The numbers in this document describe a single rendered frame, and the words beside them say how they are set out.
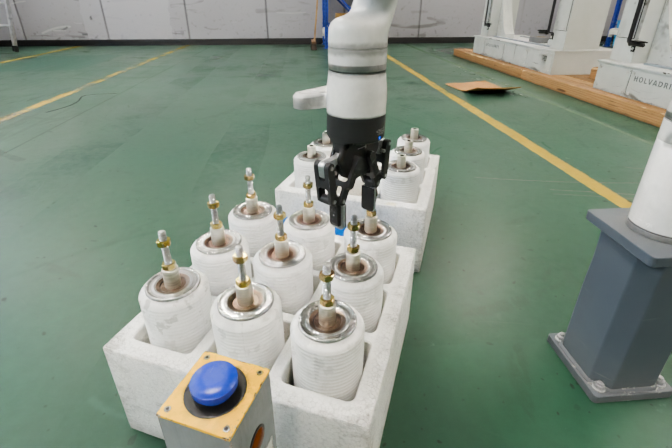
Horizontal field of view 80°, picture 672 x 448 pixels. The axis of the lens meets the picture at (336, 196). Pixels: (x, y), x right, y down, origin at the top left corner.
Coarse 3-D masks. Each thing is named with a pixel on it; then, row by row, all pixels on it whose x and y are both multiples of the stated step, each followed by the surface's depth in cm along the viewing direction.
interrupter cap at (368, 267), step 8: (336, 256) 63; (344, 256) 63; (360, 256) 63; (368, 256) 63; (336, 264) 61; (344, 264) 62; (360, 264) 62; (368, 264) 61; (376, 264) 61; (336, 272) 60; (344, 272) 60; (352, 272) 60; (360, 272) 60; (368, 272) 60; (376, 272) 60; (344, 280) 58; (352, 280) 58; (360, 280) 58
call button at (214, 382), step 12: (204, 372) 34; (216, 372) 34; (228, 372) 35; (192, 384) 33; (204, 384) 33; (216, 384) 33; (228, 384) 33; (192, 396) 33; (204, 396) 32; (216, 396) 33; (228, 396) 33
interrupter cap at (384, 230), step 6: (360, 222) 73; (378, 222) 73; (384, 222) 73; (360, 228) 72; (378, 228) 72; (384, 228) 71; (390, 228) 71; (360, 234) 69; (366, 234) 70; (372, 234) 70; (378, 234) 69; (384, 234) 69; (390, 234) 69; (366, 240) 68; (372, 240) 68; (378, 240) 68
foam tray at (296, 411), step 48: (336, 240) 81; (384, 288) 68; (144, 336) 61; (288, 336) 62; (384, 336) 58; (144, 384) 57; (288, 384) 51; (384, 384) 55; (144, 432) 63; (288, 432) 51; (336, 432) 48
